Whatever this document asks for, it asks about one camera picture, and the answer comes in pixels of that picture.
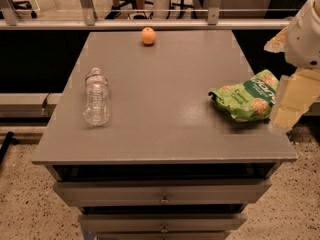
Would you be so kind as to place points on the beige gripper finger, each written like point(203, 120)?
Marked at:
point(294, 96)
point(277, 43)

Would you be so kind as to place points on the green rice chip bag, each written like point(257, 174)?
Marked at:
point(251, 100)

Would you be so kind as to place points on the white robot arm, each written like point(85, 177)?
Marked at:
point(300, 43)

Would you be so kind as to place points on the clear plastic water bottle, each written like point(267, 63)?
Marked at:
point(97, 98)

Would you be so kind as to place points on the top grey drawer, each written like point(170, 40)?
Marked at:
point(98, 194)

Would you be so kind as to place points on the grey drawer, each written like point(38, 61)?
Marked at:
point(98, 194)
point(162, 223)

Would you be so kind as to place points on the orange fruit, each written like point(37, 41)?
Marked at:
point(148, 36)

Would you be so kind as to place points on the grey drawer cabinet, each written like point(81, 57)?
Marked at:
point(162, 126)

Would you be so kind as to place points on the black office chair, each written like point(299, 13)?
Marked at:
point(128, 0)

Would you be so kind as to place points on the lower grey drawer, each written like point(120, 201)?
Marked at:
point(162, 223)

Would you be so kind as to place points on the black pole on floor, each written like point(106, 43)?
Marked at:
point(6, 142)

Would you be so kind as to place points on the metal railing frame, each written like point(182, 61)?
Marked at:
point(134, 21)

